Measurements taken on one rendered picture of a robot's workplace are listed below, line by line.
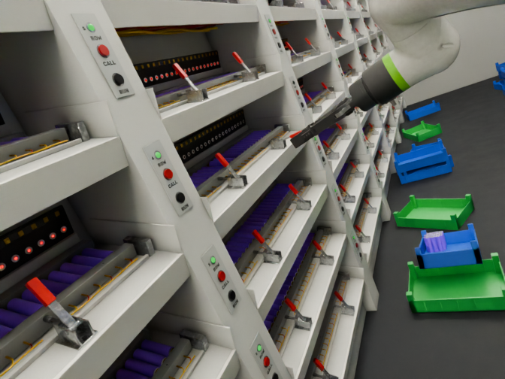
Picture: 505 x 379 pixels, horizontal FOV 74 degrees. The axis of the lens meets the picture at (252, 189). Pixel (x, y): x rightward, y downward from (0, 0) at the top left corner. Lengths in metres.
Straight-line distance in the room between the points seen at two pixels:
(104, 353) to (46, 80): 0.39
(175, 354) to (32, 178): 0.36
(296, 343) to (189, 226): 0.45
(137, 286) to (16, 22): 0.36
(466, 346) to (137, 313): 1.02
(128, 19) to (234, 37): 0.57
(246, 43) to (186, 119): 0.56
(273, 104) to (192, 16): 0.45
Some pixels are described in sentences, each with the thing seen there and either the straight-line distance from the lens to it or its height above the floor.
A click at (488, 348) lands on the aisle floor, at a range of 1.28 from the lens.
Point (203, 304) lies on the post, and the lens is 0.60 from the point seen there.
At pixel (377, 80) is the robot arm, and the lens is 0.83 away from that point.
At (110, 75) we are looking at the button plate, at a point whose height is 1.04.
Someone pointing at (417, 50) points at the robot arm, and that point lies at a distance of 0.81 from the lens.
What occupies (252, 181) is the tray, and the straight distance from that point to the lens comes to 0.76.
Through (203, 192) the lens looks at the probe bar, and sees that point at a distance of 0.72.
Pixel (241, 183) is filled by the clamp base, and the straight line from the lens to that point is 0.73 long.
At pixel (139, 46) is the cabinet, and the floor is 1.15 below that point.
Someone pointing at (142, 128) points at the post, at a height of 0.95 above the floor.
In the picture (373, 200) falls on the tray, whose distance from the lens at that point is 1.91.
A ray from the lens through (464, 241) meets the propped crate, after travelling 1.70.
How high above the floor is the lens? 0.93
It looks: 15 degrees down
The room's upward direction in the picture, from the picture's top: 25 degrees counter-clockwise
